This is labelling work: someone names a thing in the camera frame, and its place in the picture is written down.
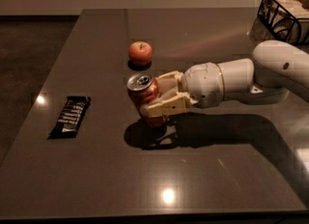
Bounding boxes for red apple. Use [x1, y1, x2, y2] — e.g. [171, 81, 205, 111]
[128, 42, 154, 67]

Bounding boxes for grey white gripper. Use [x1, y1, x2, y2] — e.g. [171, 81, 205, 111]
[139, 63, 223, 118]

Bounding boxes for red coke can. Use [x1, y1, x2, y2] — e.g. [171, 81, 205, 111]
[126, 72, 167, 127]

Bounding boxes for beige napkins in basket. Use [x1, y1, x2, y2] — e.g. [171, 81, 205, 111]
[264, 0, 309, 43]

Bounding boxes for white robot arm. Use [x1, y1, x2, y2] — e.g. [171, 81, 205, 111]
[140, 41, 309, 118]

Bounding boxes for black snack bar wrapper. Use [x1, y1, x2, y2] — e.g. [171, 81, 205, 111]
[48, 96, 91, 139]

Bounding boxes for black wire basket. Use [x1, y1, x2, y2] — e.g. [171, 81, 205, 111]
[257, 0, 309, 46]

